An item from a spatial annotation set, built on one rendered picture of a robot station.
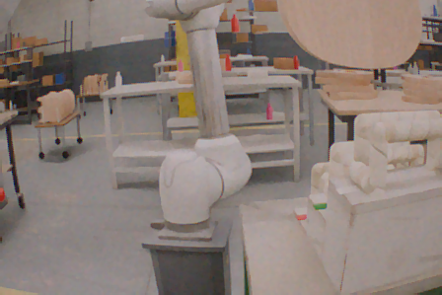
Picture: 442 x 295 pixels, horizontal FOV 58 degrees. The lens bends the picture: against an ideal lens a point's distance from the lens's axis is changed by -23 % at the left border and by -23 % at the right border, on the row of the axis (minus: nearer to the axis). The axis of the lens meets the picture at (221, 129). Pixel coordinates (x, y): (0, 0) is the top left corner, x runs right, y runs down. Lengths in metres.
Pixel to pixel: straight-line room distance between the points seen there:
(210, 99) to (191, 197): 0.34
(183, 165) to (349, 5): 0.84
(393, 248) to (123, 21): 11.52
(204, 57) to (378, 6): 0.88
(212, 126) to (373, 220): 1.10
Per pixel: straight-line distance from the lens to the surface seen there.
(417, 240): 0.77
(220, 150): 1.69
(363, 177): 0.70
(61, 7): 12.59
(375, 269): 0.75
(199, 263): 1.60
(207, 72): 1.69
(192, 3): 1.52
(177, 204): 1.57
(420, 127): 0.71
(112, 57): 12.07
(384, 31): 0.99
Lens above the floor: 1.33
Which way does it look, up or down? 11 degrees down
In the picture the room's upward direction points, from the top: 3 degrees counter-clockwise
